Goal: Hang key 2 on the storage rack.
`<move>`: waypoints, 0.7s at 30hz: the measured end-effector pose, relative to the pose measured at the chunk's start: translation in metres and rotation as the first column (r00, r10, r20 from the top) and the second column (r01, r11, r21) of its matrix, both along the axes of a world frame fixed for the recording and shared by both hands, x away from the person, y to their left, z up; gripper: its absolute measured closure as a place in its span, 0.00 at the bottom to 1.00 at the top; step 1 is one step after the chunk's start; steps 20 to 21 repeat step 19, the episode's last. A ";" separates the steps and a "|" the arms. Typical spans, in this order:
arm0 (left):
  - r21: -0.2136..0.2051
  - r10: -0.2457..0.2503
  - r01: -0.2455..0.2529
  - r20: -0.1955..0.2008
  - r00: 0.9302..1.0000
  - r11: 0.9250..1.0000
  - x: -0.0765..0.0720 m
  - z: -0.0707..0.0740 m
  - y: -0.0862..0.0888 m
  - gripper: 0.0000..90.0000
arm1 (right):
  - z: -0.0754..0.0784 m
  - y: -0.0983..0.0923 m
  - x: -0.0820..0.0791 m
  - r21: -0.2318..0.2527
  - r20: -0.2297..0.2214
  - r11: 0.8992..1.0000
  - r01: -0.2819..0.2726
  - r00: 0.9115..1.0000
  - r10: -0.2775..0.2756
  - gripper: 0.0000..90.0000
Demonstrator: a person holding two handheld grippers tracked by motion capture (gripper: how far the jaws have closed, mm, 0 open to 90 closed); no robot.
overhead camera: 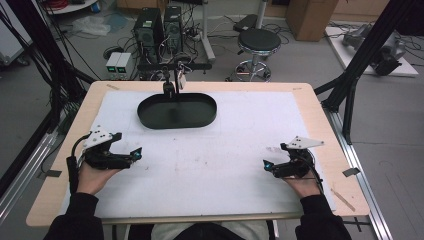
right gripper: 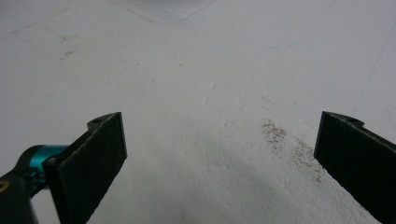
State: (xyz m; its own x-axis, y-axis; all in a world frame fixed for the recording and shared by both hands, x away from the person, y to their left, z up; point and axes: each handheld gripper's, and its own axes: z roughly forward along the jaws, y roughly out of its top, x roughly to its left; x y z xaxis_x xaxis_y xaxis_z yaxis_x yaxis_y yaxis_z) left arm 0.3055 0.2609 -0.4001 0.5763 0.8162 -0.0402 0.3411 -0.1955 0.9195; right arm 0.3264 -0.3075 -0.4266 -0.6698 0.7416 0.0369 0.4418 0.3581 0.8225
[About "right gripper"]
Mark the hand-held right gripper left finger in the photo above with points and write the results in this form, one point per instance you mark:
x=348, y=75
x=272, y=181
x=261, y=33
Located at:
x=90, y=165

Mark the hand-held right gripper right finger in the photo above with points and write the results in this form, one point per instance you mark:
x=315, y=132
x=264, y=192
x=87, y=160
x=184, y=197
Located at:
x=361, y=161

